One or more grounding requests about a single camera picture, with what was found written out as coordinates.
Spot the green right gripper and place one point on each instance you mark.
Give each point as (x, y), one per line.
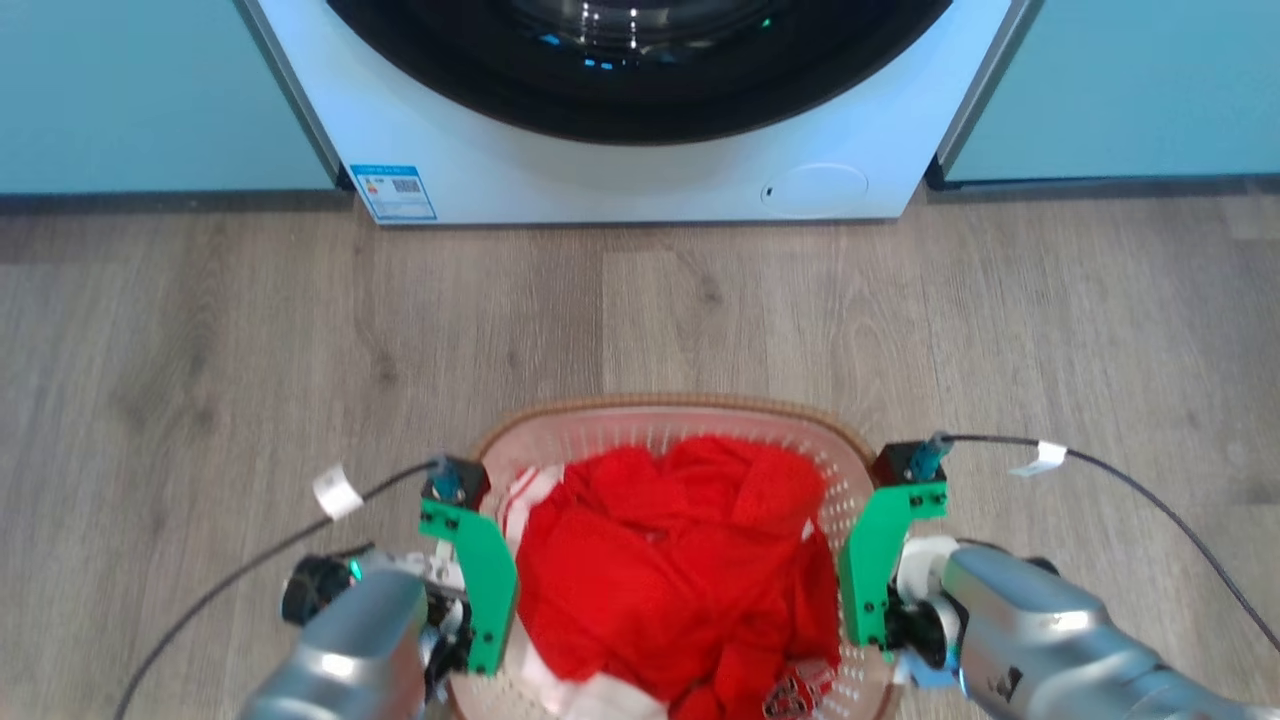
(870, 560)

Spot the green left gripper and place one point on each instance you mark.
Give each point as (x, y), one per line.
(490, 590)

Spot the pink perforated laundry basket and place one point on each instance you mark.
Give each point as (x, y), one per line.
(640, 425)

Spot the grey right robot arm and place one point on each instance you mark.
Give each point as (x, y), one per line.
(1040, 630)

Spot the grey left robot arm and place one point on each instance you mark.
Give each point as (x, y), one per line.
(350, 650)

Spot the white red-striped cloth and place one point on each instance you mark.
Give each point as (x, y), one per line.
(525, 500)

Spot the red white printed cloth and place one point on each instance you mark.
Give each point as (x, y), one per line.
(800, 690)

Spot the red garment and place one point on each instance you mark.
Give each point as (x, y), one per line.
(660, 570)

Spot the round white filter cover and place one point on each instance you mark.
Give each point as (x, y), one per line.
(815, 187)

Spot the blue energy label sticker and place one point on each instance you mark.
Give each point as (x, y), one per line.
(393, 192)

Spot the white front-load washing machine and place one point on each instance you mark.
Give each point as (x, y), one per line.
(480, 150)

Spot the black round washer door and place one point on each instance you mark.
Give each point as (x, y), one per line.
(640, 95)

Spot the light blue cabinet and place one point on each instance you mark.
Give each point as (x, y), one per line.
(1130, 90)
(140, 90)

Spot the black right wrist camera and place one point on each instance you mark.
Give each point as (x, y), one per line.
(915, 462)

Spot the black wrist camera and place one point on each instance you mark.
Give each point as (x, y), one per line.
(915, 462)
(458, 482)

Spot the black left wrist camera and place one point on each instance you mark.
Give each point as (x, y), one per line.
(458, 482)

